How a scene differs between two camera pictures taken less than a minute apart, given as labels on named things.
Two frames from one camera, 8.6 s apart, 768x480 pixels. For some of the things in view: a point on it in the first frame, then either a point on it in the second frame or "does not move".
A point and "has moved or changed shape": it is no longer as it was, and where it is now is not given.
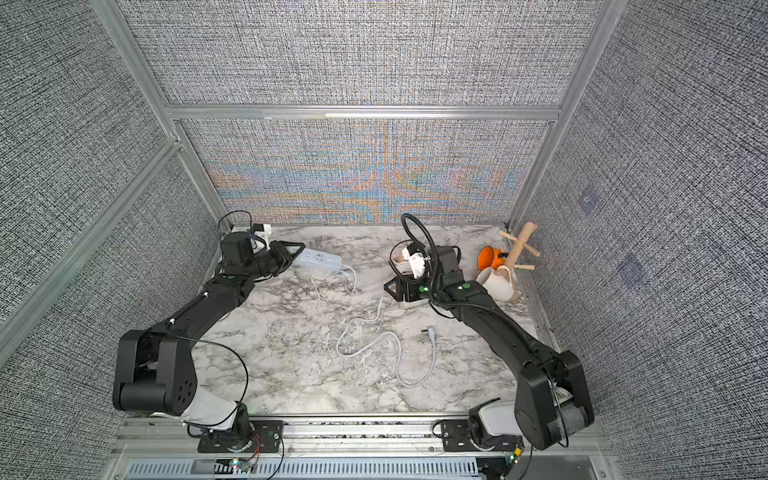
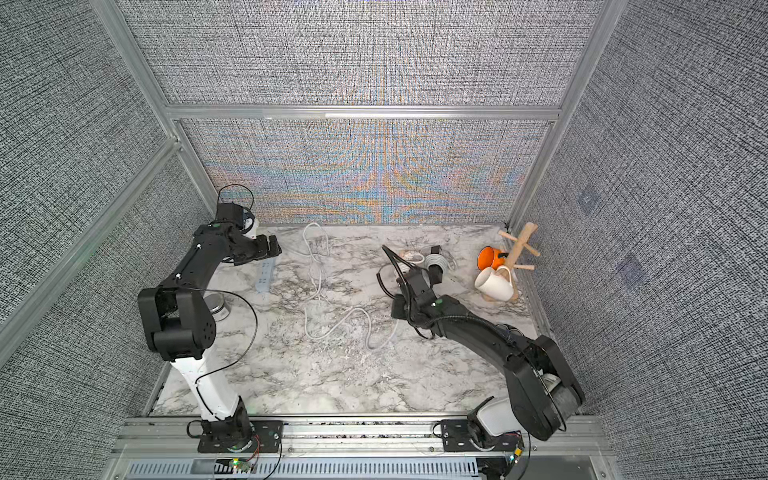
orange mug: [488, 256] does not move
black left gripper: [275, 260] → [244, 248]
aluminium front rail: [159, 447] does not move
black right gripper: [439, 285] → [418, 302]
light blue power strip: [316, 260] has moved or changed shape
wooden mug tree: [529, 229] does not move
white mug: [497, 282] does not move
